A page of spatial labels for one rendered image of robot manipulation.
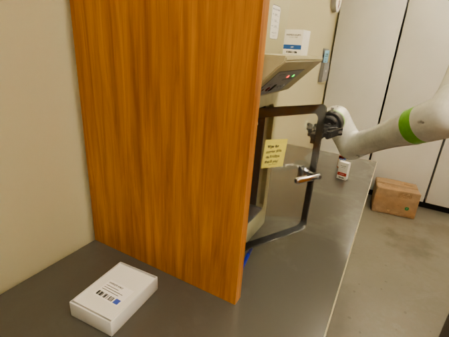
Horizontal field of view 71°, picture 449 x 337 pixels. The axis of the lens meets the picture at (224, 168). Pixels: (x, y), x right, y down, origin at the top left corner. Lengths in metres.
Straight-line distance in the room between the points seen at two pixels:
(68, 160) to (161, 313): 0.48
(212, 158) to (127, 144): 0.25
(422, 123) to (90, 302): 0.97
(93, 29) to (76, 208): 0.50
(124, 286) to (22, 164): 0.38
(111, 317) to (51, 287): 0.23
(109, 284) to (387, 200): 3.13
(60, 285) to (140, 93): 0.52
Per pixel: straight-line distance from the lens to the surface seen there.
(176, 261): 0.86
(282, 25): 0.95
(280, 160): 0.84
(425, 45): 3.73
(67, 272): 0.96
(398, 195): 3.61
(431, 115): 1.02
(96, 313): 0.78
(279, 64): 0.66
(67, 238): 1.05
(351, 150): 1.31
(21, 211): 0.93
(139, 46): 0.74
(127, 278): 0.84
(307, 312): 0.85
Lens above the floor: 1.52
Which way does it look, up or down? 21 degrees down
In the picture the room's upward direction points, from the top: 4 degrees clockwise
